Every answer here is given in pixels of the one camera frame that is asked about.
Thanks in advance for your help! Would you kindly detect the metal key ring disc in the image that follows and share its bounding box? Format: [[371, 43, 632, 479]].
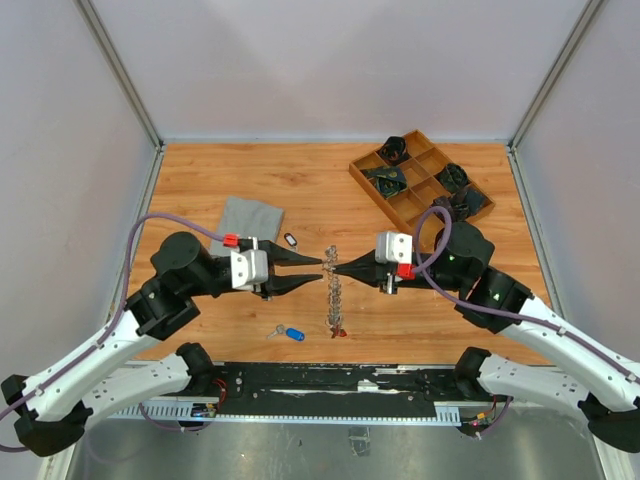
[[324, 245, 347, 338]]

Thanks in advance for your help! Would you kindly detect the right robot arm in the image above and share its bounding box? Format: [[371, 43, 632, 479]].
[[333, 222, 639, 453]]

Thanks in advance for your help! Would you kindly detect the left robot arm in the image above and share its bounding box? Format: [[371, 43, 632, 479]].
[[1, 232, 321, 457]]

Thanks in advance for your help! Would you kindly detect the black key tag with key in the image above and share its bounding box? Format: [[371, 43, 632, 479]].
[[283, 232, 298, 251]]

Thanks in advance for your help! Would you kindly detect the blue key tag with key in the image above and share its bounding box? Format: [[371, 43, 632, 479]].
[[266, 324, 306, 342]]

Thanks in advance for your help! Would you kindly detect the grey folded cloth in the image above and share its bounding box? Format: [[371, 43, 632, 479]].
[[215, 196, 285, 241]]

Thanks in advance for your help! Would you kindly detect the dark green patterned tie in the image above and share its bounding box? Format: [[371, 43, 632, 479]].
[[361, 166, 408, 199]]

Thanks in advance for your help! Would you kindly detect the wooden compartment tray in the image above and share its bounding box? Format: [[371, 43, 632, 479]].
[[348, 130, 496, 234]]

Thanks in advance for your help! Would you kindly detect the black orange rolled tie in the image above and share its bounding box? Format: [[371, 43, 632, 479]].
[[378, 136, 410, 165]]

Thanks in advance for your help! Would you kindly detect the dark green floral tie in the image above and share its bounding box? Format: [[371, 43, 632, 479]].
[[436, 163, 469, 194]]

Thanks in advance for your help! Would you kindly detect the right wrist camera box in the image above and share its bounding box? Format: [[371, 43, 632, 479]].
[[374, 231, 413, 264]]

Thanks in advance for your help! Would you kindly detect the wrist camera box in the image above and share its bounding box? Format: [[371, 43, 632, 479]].
[[374, 231, 413, 264], [230, 249, 260, 291]]

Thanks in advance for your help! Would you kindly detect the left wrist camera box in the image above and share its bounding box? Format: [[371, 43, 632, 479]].
[[230, 249, 260, 291]]

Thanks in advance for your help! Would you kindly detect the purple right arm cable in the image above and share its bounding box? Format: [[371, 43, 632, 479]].
[[412, 207, 640, 381]]

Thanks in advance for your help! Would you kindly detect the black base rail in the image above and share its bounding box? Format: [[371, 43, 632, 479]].
[[99, 362, 511, 426]]

